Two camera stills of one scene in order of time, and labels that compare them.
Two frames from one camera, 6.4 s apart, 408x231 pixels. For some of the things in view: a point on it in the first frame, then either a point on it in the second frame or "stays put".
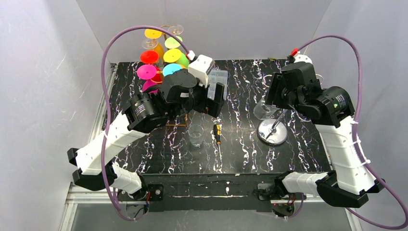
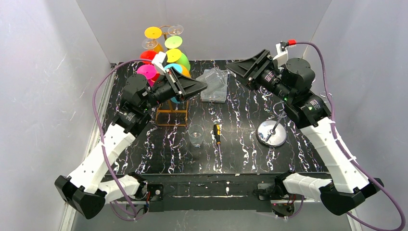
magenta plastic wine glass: [147, 72] stays put
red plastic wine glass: [151, 57] stays put
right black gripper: [274, 92] to [257, 70]
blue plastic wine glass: [170, 68] stays put
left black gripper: [215, 100] to [175, 85]
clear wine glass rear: [177, 29] stays put
